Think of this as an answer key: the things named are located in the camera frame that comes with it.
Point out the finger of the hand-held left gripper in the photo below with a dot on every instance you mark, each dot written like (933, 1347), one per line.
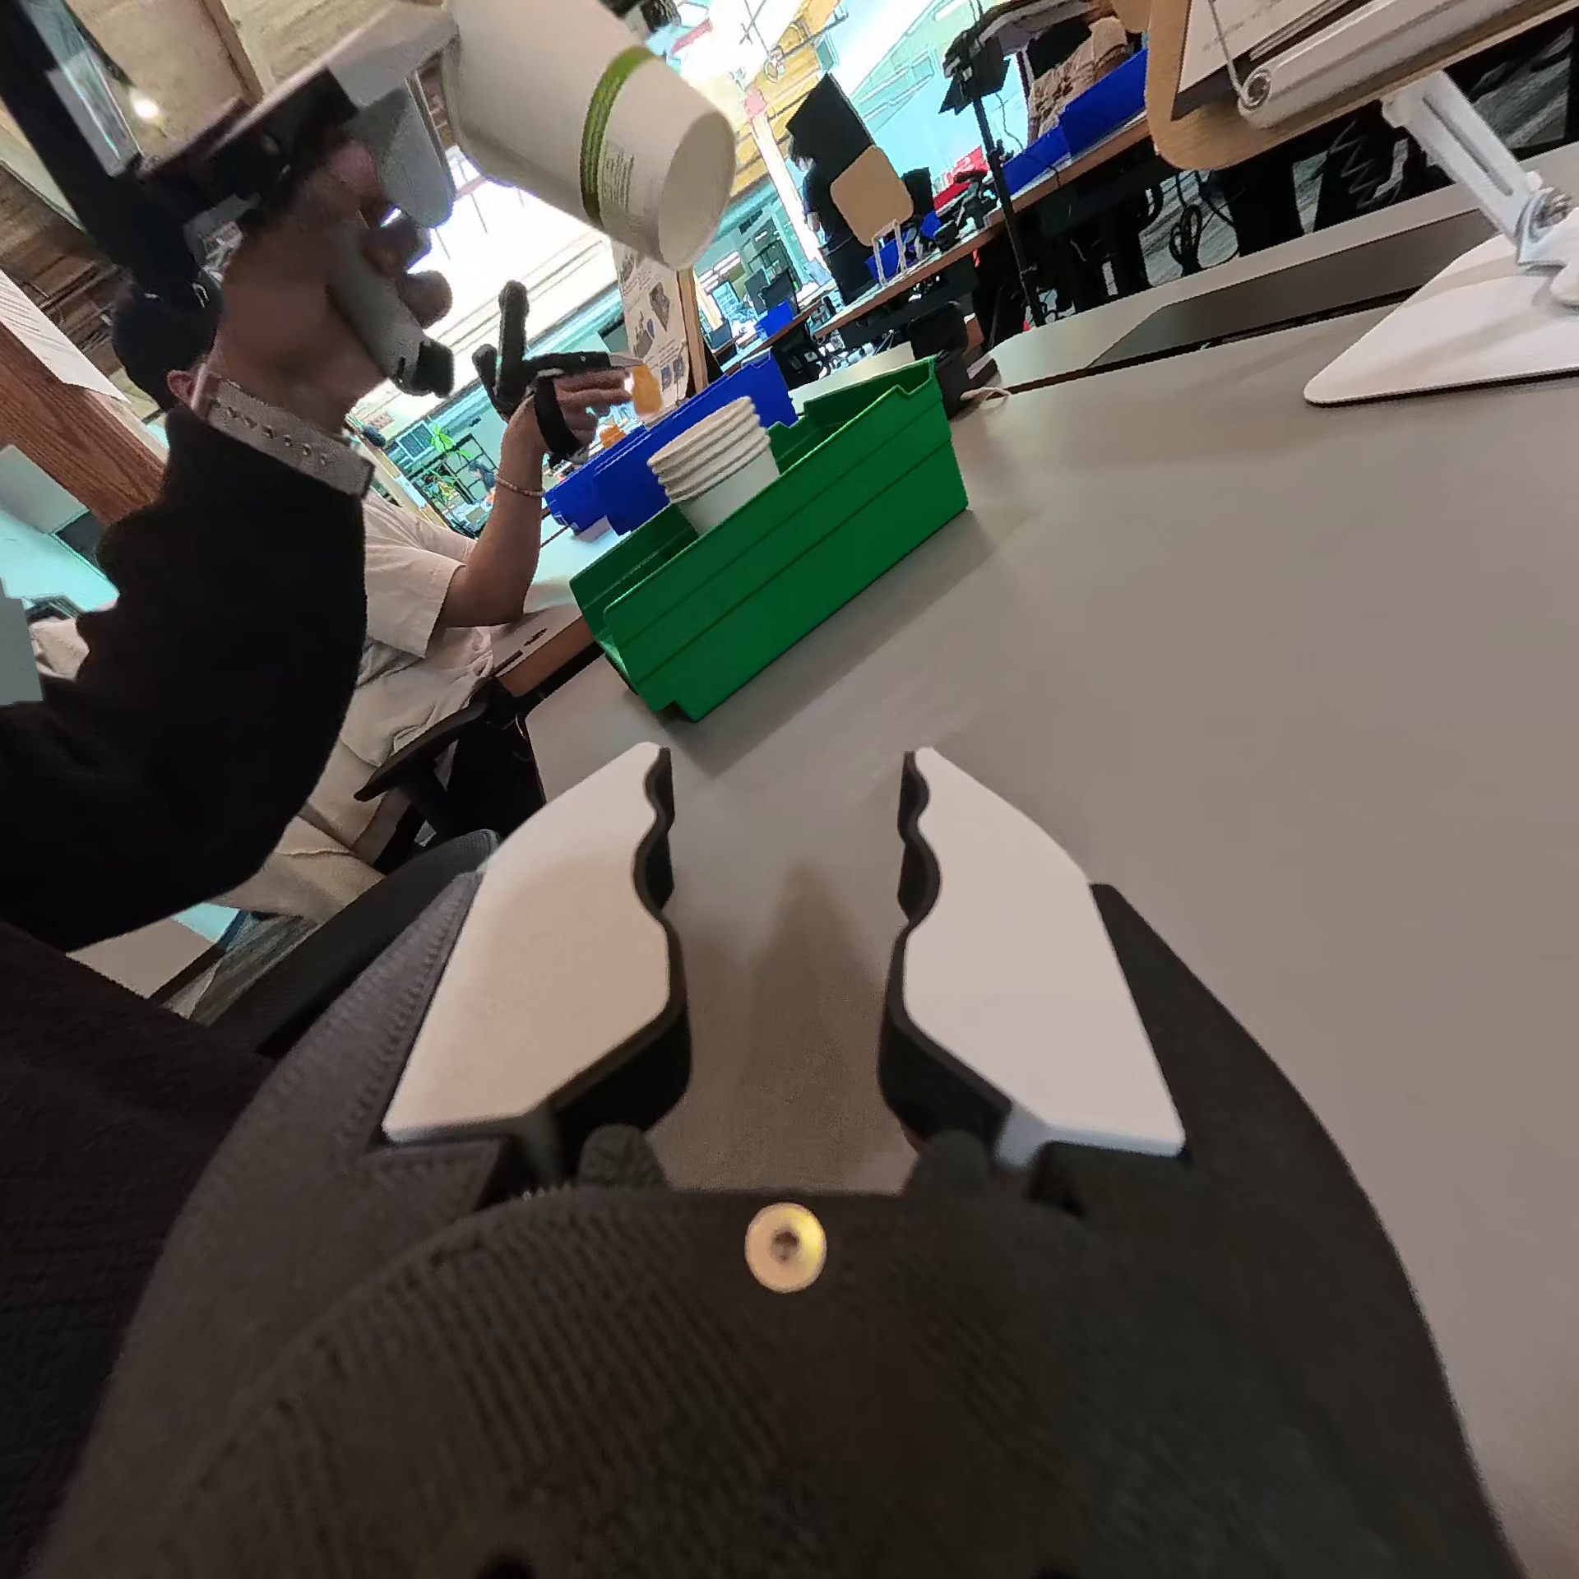
(383, 57)

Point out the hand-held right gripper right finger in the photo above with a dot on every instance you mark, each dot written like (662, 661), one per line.
(1035, 986)

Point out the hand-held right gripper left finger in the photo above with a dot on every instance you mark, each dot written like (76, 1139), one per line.
(542, 986)

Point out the white paper cup green band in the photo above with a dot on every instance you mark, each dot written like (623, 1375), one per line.
(555, 100)

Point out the green plastic bin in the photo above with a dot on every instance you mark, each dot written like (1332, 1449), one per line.
(764, 604)

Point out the stack of white paper cups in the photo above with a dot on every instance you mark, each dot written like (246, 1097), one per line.
(729, 492)

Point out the person's left forearm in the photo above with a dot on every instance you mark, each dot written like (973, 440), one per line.
(182, 679)

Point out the grey desk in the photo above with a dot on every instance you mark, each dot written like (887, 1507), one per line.
(1171, 679)

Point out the black desk power box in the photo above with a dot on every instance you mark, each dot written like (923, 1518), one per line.
(959, 376)

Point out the person's left hand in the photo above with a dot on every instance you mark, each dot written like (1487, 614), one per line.
(283, 321)

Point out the black office chair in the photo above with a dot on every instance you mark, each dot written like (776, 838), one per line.
(368, 910)

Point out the wooden document stand white base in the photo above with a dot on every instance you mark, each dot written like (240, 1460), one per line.
(652, 321)
(1457, 348)
(870, 189)

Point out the blue plastic bin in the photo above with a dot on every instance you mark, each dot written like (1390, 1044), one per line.
(592, 492)
(1096, 112)

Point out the wooden table black legs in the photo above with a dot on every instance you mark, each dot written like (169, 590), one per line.
(936, 252)

